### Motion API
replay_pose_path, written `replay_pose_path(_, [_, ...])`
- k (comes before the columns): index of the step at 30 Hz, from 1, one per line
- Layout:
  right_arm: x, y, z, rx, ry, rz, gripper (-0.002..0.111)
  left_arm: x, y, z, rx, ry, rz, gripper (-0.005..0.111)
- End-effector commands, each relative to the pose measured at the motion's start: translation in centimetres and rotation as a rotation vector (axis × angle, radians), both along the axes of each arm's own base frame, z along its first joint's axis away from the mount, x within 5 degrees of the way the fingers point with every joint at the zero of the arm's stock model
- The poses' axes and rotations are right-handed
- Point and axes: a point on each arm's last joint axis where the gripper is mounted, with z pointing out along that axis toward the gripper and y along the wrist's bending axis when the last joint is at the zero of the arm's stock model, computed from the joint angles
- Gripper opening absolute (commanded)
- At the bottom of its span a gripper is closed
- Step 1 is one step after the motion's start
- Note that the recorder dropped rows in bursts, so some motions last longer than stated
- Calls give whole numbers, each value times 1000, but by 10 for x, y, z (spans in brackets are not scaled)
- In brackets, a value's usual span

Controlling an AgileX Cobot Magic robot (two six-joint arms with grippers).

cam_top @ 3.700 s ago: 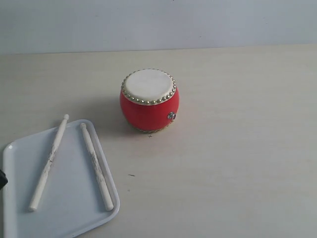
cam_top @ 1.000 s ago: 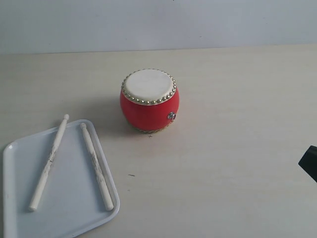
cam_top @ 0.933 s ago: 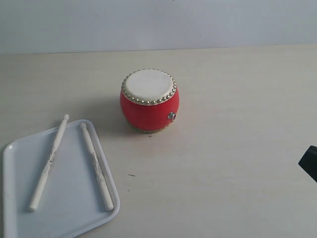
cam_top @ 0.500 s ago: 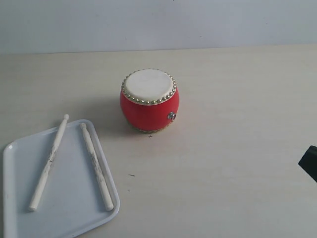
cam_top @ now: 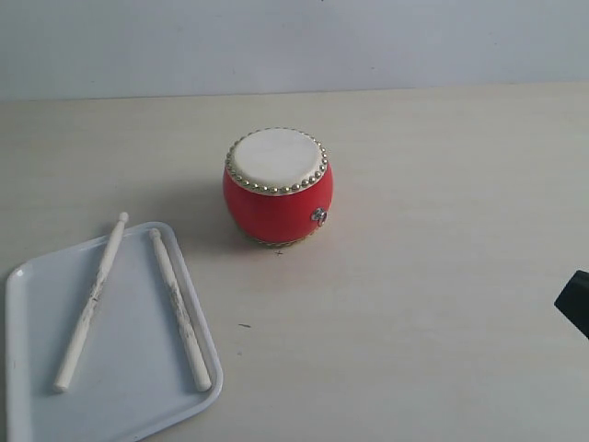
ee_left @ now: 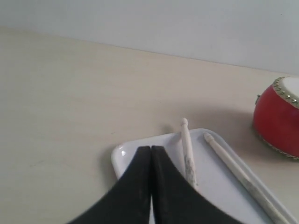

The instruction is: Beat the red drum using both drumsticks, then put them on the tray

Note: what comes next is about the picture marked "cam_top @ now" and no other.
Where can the white wooden drumstick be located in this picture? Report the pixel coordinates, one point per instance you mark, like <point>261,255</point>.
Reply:
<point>78,338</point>
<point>187,333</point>

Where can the small red drum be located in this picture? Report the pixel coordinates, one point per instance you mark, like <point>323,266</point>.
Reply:
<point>278,185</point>

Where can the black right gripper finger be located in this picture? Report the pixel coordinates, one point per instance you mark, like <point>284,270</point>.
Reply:
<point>573,302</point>

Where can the white plastic tray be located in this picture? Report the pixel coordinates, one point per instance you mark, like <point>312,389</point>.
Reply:
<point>133,378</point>

